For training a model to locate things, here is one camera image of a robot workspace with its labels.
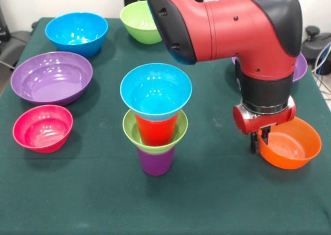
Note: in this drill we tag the red cup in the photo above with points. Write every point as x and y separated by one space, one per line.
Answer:
155 131

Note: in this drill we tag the black grey machine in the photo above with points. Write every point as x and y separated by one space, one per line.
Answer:
318 44

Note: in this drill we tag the pink bowl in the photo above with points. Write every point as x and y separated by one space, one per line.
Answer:
41 134

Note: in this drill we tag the large blue bowl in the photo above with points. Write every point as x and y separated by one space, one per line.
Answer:
64 25

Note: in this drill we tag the orange bowl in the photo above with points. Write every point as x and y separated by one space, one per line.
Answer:
289 160

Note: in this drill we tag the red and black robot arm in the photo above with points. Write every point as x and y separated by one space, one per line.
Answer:
232 33

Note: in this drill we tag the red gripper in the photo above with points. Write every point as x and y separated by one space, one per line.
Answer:
253 122

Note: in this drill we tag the small green bowl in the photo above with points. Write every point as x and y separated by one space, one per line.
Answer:
129 131

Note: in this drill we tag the purple cup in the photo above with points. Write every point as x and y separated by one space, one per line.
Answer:
155 165

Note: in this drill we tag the dark green tablecloth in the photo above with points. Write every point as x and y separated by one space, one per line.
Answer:
155 206

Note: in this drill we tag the black office chair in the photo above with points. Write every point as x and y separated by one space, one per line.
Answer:
15 44

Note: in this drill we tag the small blue bowl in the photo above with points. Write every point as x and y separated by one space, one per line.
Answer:
155 90

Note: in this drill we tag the wide purple bowl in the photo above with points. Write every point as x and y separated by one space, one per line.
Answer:
51 85
300 67

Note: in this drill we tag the large green bowl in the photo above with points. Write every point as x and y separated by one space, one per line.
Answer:
137 28

